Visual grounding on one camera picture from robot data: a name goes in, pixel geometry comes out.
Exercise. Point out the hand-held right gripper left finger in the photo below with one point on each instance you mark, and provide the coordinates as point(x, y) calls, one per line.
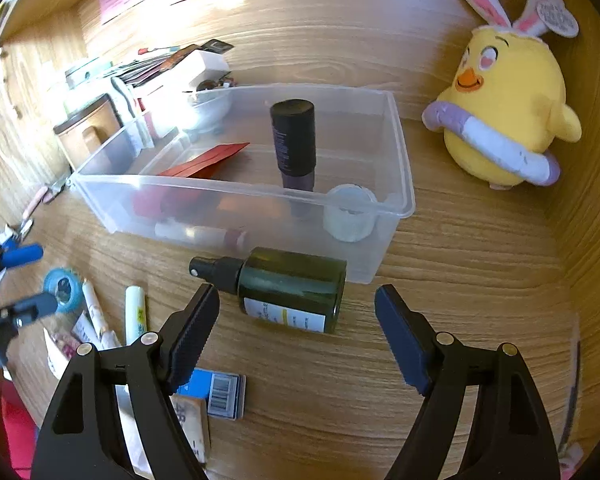
point(190, 350)

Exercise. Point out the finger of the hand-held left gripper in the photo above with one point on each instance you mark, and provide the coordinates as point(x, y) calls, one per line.
point(32, 305)
point(20, 255)

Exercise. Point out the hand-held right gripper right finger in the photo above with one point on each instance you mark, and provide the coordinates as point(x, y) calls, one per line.
point(405, 345)

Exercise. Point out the white lip balm tube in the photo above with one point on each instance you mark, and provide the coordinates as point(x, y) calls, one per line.
point(135, 310)

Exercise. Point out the dark green spray bottle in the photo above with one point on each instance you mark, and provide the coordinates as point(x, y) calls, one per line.
point(290, 280)

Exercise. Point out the clear plastic bin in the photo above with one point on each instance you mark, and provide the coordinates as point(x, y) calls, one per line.
point(396, 170)

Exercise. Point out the printed sachet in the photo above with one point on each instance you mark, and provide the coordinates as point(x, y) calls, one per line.
point(60, 352)

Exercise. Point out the blue box with barcode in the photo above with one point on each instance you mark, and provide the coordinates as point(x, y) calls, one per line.
point(225, 392)

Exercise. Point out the thin white printed tube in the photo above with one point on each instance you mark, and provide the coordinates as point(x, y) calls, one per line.
point(92, 305)

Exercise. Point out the brown paper packet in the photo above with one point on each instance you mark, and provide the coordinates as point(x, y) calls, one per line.
point(192, 425)

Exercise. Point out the person's orange red clothing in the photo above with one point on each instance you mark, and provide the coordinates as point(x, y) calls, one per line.
point(17, 435)

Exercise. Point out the brown canister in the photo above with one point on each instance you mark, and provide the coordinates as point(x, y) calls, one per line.
point(87, 135)

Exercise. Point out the white round jar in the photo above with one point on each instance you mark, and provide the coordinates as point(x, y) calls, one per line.
point(350, 215)

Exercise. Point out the red card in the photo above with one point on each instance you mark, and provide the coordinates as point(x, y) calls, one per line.
point(205, 162)

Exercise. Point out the dark bottle with black cap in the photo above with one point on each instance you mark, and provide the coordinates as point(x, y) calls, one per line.
point(292, 130)

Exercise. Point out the white cardboard box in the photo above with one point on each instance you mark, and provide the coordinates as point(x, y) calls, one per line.
point(190, 72)

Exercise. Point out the yellow chick plush toy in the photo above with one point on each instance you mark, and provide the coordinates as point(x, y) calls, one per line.
point(510, 90)

